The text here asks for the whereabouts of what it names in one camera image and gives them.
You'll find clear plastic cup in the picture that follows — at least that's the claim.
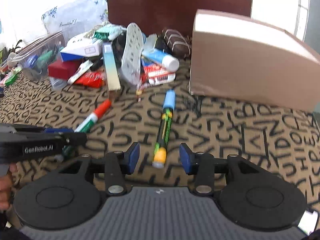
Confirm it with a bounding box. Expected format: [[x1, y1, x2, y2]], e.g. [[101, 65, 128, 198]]
[[49, 77, 67, 90]]

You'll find green foil packet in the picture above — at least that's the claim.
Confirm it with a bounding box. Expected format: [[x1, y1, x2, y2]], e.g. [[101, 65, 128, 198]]
[[94, 23, 126, 41]]

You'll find red foil packet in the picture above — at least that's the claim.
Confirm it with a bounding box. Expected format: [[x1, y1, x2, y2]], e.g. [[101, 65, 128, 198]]
[[74, 72, 106, 88]]

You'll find person's hand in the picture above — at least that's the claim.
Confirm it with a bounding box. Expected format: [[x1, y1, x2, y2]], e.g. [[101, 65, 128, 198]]
[[0, 164, 17, 211]]

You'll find letter print table cloth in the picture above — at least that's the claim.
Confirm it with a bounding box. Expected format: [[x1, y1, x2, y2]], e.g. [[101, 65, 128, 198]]
[[1, 62, 319, 208]]

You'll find black small marker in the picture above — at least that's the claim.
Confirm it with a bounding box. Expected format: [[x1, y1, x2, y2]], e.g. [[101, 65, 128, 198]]
[[90, 59, 104, 72]]

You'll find dark brown chair back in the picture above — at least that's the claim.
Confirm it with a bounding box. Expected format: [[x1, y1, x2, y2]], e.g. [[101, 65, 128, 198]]
[[107, 0, 252, 36]]

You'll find brown striped pouch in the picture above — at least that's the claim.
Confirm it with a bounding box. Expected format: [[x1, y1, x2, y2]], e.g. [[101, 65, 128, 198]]
[[162, 28, 191, 59]]

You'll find black monogram belt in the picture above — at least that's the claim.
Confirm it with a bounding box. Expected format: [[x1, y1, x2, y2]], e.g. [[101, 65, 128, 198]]
[[112, 32, 126, 64]]

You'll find brown cardboard box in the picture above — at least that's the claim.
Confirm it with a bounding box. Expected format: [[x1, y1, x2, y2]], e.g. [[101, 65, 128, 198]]
[[189, 10, 319, 112]]

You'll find blue white tube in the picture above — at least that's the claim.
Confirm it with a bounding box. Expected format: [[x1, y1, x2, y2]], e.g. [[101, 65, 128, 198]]
[[142, 48, 180, 72]]

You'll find black marker blue cap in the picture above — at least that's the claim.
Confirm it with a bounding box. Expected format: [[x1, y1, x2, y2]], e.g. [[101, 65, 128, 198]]
[[152, 89, 176, 168]]

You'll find red cap white marker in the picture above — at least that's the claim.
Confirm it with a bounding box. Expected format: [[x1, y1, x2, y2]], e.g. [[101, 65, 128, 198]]
[[54, 99, 112, 162]]

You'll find red white card box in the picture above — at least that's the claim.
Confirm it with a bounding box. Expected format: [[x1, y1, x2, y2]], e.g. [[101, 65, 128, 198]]
[[141, 58, 176, 86]]

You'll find white floral plastic bag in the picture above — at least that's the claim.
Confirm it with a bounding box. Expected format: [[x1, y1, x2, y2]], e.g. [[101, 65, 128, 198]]
[[41, 0, 108, 33]]

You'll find white dotted plastic package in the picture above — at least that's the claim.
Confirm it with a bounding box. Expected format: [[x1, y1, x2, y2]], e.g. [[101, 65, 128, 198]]
[[120, 23, 144, 86]]

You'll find clear plastic storage bin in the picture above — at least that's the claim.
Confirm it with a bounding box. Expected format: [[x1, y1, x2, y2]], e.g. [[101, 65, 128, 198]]
[[1, 31, 66, 81]]

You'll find small white red tube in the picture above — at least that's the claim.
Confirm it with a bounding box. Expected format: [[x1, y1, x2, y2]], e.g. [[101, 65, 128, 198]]
[[67, 60, 93, 86]]

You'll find long teal gradient box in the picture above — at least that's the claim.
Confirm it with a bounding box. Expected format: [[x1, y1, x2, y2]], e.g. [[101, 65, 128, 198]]
[[103, 42, 121, 91]]

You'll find white blue box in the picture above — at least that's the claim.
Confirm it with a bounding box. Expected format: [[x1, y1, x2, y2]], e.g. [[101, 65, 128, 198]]
[[60, 33, 103, 62]]

